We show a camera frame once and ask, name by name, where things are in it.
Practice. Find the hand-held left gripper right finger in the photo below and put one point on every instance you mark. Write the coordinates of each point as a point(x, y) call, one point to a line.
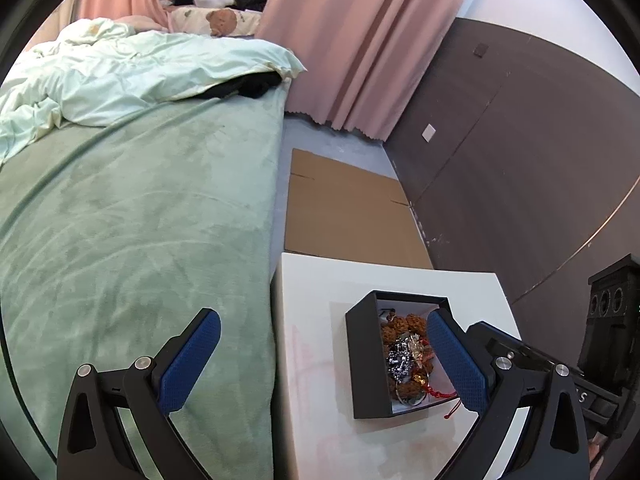
point(457, 365)

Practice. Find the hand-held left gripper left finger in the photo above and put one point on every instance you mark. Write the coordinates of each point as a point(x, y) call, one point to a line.
point(192, 360)

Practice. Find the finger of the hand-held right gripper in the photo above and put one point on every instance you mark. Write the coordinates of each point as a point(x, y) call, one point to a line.
point(535, 355)

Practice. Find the thin silver bangle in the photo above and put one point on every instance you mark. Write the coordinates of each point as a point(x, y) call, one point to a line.
point(398, 394)

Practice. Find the black jewelry box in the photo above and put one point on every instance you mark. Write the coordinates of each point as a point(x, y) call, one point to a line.
point(365, 360)

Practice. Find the green fleece blanket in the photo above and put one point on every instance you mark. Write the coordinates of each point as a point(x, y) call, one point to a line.
point(125, 235)

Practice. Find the flat brown cardboard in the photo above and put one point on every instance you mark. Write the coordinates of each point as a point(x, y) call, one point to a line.
point(340, 210)

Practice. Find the black cloth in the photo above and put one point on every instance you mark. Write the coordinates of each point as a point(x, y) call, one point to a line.
point(250, 87)

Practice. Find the pale green duvet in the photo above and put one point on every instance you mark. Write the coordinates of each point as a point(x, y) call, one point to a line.
point(125, 70)

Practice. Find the cream printed pillow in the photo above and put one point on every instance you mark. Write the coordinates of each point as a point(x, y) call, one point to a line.
point(200, 17)

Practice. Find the wide pink curtain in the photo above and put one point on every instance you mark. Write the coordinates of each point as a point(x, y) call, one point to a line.
point(350, 35)

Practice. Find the white wall socket plate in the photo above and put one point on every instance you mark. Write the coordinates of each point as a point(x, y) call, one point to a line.
point(428, 133)

